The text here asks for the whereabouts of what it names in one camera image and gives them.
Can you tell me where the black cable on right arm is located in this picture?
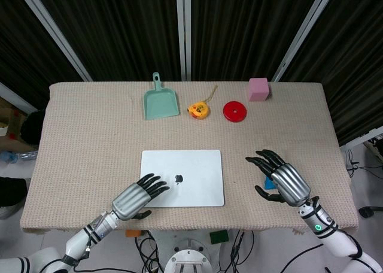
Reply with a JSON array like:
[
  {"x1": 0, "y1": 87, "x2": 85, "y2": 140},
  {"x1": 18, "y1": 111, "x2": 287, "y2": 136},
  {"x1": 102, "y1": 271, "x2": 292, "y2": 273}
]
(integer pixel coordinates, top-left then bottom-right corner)
[{"x1": 310, "y1": 196, "x2": 364, "y2": 259}]

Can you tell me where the grey round robot base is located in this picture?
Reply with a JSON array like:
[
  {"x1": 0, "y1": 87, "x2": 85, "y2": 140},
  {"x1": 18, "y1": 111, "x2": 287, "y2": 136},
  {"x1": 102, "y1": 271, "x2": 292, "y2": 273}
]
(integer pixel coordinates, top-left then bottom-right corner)
[{"x1": 163, "y1": 238, "x2": 217, "y2": 273}]

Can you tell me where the black chair base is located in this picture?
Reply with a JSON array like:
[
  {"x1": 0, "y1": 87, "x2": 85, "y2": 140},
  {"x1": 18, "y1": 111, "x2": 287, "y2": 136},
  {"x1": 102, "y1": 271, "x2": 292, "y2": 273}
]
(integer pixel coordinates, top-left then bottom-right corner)
[{"x1": 358, "y1": 205, "x2": 383, "y2": 219}]

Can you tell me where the silver laptop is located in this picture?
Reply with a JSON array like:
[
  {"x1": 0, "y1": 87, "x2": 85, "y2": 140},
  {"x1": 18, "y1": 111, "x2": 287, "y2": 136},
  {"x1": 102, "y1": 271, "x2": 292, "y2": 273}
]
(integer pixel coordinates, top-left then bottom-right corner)
[{"x1": 139, "y1": 149, "x2": 226, "y2": 208}]

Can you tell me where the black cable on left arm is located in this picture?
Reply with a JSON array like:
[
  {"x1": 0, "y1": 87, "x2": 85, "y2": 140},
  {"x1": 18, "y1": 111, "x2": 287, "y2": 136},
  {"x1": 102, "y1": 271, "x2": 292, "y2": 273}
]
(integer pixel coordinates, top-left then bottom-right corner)
[{"x1": 83, "y1": 227, "x2": 93, "y2": 258}]

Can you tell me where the black floor cable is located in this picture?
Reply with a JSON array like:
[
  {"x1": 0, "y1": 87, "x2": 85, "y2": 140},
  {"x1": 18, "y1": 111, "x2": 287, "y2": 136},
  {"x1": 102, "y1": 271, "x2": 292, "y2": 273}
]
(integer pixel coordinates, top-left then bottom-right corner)
[
  {"x1": 217, "y1": 230, "x2": 256, "y2": 273},
  {"x1": 345, "y1": 148, "x2": 383, "y2": 178},
  {"x1": 133, "y1": 230, "x2": 165, "y2": 273},
  {"x1": 276, "y1": 243, "x2": 326, "y2": 273}
]

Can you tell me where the yellow tape measure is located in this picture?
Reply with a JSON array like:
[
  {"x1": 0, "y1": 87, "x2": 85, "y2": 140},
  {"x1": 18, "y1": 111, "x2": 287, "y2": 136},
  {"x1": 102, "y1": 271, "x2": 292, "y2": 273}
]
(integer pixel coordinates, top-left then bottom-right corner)
[{"x1": 187, "y1": 85, "x2": 218, "y2": 120}]

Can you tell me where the dark trouser leg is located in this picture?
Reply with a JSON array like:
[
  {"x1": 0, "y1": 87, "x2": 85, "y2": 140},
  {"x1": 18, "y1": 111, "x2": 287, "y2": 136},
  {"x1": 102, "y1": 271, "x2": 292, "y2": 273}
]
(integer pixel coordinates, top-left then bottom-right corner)
[{"x1": 0, "y1": 176, "x2": 30, "y2": 208}]

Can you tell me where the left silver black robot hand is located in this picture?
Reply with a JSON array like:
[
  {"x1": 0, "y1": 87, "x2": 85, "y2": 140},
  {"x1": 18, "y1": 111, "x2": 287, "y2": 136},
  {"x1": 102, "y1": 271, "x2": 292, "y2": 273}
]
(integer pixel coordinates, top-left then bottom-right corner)
[{"x1": 111, "y1": 173, "x2": 171, "y2": 222}]

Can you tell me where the beige waffle tablecloth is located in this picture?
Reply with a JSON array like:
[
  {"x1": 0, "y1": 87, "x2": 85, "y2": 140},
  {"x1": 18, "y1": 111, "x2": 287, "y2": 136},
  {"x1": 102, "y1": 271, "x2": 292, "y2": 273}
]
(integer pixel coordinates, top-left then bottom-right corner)
[{"x1": 19, "y1": 81, "x2": 360, "y2": 235}]

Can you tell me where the black pleated curtain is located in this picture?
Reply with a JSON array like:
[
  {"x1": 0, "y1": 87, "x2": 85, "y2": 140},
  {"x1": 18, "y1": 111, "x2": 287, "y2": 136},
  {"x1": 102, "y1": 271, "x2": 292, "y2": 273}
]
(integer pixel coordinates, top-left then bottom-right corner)
[
  {"x1": 0, "y1": 0, "x2": 85, "y2": 112},
  {"x1": 278, "y1": 0, "x2": 383, "y2": 147},
  {"x1": 190, "y1": 0, "x2": 324, "y2": 83},
  {"x1": 29, "y1": 0, "x2": 183, "y2": 83}
]

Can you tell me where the pink foam cube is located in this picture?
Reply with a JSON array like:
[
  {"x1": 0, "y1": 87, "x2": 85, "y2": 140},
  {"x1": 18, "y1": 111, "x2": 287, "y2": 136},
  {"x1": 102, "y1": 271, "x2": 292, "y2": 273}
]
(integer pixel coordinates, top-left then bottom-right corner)
[{"x1": 247, "y1": 77, "x2": 272, "y2": 102}]

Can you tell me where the black bag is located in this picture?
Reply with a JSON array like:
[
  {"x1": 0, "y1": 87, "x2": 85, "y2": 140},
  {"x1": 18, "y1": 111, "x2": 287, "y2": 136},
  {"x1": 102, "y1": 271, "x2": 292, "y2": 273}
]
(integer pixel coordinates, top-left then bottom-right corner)
[{"x1": 20, "y1": 109, "x2": 46, "y2": 145}]

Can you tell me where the green block under table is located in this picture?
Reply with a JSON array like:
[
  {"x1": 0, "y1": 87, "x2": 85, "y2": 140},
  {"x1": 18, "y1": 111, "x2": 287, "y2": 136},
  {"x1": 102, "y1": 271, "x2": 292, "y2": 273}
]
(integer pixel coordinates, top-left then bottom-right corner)
[{"x1": 209, "y1": 229, "x2": 230, "y2": 245}]

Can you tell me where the grey shoe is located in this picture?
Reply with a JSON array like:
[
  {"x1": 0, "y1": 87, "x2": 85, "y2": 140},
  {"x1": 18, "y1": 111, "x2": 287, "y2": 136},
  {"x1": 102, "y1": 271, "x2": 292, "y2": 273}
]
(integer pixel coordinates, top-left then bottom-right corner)
[{"x1": 0, "y1": 200, "x2": 23, "y2": 220}]

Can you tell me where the mint green dustpan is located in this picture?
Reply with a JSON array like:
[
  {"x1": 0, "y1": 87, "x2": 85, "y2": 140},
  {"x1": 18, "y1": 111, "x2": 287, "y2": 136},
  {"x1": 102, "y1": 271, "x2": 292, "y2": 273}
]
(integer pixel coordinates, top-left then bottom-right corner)
[{"x1": 142, "y1": 71, "x2": 181, "y2": 121}]

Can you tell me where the small blue object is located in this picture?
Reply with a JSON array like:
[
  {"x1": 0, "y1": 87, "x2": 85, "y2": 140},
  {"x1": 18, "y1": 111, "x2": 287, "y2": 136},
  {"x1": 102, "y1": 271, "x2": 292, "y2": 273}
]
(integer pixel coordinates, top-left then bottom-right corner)
[{"x1": 264, "y1": 176, "x2": 278, "y2": 191}]

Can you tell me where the clear plastic bottle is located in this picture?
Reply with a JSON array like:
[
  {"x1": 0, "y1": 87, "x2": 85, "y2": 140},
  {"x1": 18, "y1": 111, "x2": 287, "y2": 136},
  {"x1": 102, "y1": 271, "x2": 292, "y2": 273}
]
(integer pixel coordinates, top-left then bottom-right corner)
[{"x1": 0, "y1": 149, "x2": 39, "y2": 165}]

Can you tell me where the brown cardboard box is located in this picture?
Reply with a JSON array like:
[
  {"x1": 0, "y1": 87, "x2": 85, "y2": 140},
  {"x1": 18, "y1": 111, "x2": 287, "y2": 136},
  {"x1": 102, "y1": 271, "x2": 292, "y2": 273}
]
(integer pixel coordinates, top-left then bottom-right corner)
[{"x1": 0, "y1": 96, "x2": 37, "y2": 153}]

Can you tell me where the red disc with hole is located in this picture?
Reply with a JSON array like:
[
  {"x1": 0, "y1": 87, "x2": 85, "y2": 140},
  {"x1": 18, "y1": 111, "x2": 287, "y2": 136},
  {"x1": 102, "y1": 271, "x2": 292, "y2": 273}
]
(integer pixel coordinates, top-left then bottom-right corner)
[{"x1": 222, "y1": 100, "x2": 248, "y2": 124}]

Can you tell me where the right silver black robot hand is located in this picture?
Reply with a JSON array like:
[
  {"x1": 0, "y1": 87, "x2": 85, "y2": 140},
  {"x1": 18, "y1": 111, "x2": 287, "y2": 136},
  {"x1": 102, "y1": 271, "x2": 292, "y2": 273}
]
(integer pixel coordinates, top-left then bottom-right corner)
[{"x1": 245, "y1": 148, "x2": 312, "y2": 208}]

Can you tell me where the white frame post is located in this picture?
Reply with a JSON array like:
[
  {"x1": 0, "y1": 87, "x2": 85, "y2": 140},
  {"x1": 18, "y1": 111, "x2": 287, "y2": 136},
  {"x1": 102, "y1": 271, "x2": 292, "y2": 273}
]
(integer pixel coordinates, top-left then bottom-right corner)
[
  {"x1": 270, "y1": 0, "x2": 338, "y2": 83},
  {"x1": 175, "y1": 0, "x2": 193, "y2": 82},
  {"x1": 14, "y1": 0, "x2": 93, "y2": 83}
]

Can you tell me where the white frame rail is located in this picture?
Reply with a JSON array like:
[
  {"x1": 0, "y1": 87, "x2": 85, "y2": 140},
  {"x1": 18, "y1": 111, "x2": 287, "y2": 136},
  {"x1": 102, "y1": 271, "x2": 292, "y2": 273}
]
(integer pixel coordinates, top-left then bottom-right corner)
[
  {"x1": 0, "y1": 81, "x2": 38, "y2": 114},
  {"x1": 340, "y1": 125, "x2": 383, "y2": 150}
]

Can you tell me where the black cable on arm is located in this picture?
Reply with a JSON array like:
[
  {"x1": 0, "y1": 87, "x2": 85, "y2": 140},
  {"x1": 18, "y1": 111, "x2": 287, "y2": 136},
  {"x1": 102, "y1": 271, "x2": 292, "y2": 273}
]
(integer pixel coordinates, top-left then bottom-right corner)
[
  {"x1": 83, "y1": 227, "x2": 93, "y2": 258},
  {"x1": 310, "y1": 196, "x2": 364, "y2": 259}
]

